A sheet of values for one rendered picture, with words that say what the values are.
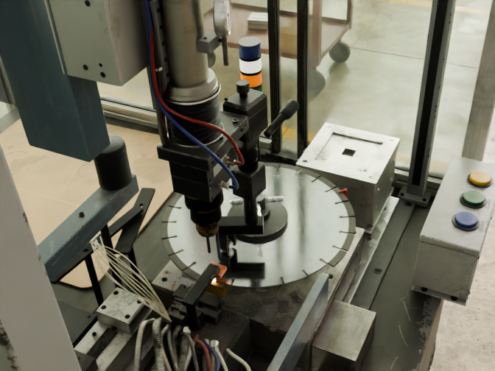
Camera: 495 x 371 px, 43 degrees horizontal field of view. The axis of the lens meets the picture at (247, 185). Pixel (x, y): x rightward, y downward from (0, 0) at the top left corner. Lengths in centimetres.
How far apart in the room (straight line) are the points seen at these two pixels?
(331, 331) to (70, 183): 81
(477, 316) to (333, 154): 109
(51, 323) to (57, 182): 135
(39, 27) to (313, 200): 61
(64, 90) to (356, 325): 64
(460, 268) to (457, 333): 102
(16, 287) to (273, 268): 79
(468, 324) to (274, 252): 130
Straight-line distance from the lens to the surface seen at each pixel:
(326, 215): 115
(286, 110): 93
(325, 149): 141
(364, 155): 139
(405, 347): 122
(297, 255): 107
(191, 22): 75
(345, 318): 115
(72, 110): 83
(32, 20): 80
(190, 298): 98
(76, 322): 119
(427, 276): 127
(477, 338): 225
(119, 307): 111
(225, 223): 104
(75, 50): 77
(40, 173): 171
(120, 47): 74
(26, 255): 29
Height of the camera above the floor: 170
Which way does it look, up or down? 38 degrees down
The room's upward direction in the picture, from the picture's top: 4 degrees counter-clockwise
